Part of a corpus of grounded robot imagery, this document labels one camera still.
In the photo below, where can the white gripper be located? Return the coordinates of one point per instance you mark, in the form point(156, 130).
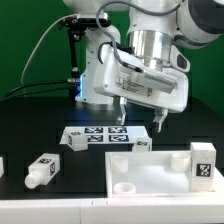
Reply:
point(107, 82)

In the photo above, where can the white square tabletop tray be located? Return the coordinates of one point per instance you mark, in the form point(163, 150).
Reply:
point(154, 173)

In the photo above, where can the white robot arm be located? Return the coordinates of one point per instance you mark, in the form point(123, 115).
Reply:
point(132, 51)

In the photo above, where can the white sheet with markers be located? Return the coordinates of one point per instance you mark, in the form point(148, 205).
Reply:
point(107, 134)

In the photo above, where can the white front fence bar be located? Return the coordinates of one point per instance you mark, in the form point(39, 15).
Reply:
point(113, 211)

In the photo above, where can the white left fence piece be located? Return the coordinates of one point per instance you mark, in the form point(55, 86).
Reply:
point(1, 166)

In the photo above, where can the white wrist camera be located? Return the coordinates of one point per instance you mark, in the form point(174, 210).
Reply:
point(144, 77)

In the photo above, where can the camera on stand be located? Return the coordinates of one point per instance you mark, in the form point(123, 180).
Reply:
point(84, 20)

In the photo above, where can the black camera stand pole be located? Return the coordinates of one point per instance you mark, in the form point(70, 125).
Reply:
point(75, 74)

